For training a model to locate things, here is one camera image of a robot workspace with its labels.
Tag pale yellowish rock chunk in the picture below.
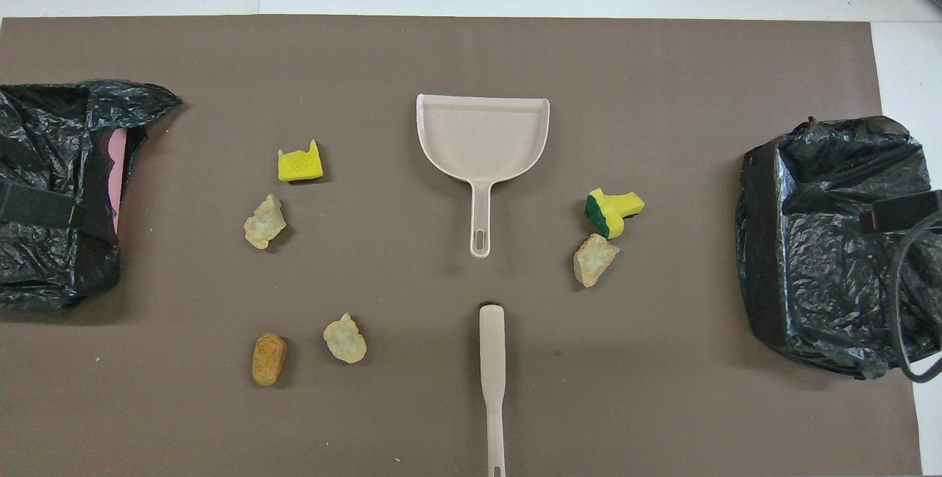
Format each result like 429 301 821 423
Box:
573 233 620 289
323 313 367 364
244 194 287 250

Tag plain yellow sponge piece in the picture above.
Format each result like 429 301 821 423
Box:
277 139 325 183

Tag brown oval rock chunk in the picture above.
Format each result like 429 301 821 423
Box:
252 333 288 387

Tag beige plastic dustpan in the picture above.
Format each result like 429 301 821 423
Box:
416 93 551 259

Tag beige hand brush black bristles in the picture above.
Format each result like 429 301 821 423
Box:
478 303 508 477

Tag black bag bin pink inside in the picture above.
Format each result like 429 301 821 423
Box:
0 79 183 310

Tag black bag lined bin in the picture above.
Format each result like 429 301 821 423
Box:
736 116 942 381

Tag yellow and green sponge piece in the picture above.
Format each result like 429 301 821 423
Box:
585 188 646 240

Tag brown table mat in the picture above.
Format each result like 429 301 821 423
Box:
0 15 924 477

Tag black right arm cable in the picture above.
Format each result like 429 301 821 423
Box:
887 211 942 384

